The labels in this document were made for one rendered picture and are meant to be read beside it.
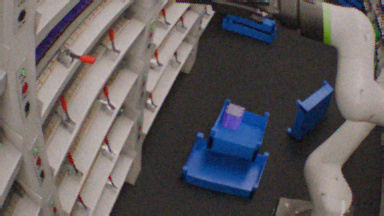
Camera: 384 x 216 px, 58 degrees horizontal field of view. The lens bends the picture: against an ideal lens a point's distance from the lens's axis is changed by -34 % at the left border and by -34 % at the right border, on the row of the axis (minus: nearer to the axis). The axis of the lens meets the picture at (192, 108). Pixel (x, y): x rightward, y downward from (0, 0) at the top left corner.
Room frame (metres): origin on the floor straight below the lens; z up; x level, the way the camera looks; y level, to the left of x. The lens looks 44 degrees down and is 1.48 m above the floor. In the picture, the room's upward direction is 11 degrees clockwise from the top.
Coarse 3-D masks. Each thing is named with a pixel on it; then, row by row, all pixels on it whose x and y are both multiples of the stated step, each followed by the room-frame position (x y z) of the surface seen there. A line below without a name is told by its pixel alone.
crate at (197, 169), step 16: (192, 160) 1.27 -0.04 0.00; (208, 160) 1.28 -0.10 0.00; (224, 160) 1.29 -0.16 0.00; (240, 160) 1.31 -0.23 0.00; (256, 160) 1.30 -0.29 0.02; (192, 176) 1.14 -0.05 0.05; (208, 176) 1.20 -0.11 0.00; (224, 176) 1.21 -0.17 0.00; (240, 176) 1.22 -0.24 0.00; (256, 176) 1.23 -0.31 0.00; (224, 192) 1.12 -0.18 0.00; (240, 192) 1.11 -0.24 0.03
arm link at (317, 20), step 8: (296, 0) 0.71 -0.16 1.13; (304, 0) 0.69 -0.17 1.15; (312, 0) 0.70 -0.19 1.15; (296, 8) 0.69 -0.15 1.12; (304, 8) 0.68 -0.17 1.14; (312, 8) 0.68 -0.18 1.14; (320, 8) 0.68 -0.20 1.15; (296, 16) 0.68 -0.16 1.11; (304, 16) 0.66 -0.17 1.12; (312, 16) 0.66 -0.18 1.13; (320, 16) 0.66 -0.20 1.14; (304, 24) 0.66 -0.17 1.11; (312, 24) 0.66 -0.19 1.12; (320, 24) 0.66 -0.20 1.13; (304, 32) 0.66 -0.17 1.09; (312, 32) 0.66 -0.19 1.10; (320, 32) 0.65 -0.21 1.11; (320, 40) 0.66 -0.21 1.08
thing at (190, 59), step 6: (204, 6) 1.84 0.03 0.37; (198, 18) 1.76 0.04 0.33; (198, 24) 1.78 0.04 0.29; (192, 30) 1.76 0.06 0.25; (198, 36) 1.83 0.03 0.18; (198, 42) 1.85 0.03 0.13; (192, 48) 1.76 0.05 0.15; (192, 54) 1.77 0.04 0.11; (186, 60) 1.76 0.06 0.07; (192, 60) 1.80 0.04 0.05; (186, 66) 1.76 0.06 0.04; (186, 72) 1.76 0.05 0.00
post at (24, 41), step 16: (0, 0) 0.38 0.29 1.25; (32, 0) 0.46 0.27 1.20; (0, 16) 0.38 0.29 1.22; (32, 16) 0.46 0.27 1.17; (0, 32) 0.38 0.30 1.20; (32, 32) 0.47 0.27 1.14; (16, 48) 0.41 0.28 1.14; (32, 48) 0.47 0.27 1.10; (16, 64) 0.41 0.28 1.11; (32, 64) 0.46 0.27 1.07; (16, 80) 0.41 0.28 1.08; (32, 80) 0.46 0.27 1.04; (0, 96) 0.39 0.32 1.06; (16, 96) 0.40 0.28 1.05; (32, 96) 0.46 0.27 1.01; (0, 112) 0.39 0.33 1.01; (16, 112) 0.39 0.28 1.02; (32, 112) 0.45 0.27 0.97; (16, 128) 0.38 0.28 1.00; (32, 128) 0.44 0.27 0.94; (32, 160) 0.41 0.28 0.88; (16, 176) 0.39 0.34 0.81; (32, 176) 0.39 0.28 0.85; (48, 176) 0.46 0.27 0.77; (48, 192) 0.43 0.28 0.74; (48, 208) 0.41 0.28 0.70
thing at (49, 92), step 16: (112, 0) 0.88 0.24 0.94; (128, 0) 0.90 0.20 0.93; (96, 16) 0.80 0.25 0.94; (112, 16) 0.82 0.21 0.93; (96, 32) 0.75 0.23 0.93; (80, 48) 0.69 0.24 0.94; (48, 80) 0.57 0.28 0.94; (64, 80) 0.59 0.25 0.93; (48, 96) 0.53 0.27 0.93; (48, 112) 0.53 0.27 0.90
